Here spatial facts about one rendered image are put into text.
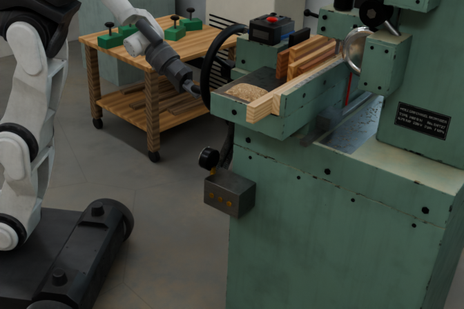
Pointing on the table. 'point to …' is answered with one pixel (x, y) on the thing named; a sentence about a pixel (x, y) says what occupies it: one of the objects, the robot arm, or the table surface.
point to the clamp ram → (298, 36)
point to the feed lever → (374, 6)
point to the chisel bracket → (337, 22)
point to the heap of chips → (246, 92)
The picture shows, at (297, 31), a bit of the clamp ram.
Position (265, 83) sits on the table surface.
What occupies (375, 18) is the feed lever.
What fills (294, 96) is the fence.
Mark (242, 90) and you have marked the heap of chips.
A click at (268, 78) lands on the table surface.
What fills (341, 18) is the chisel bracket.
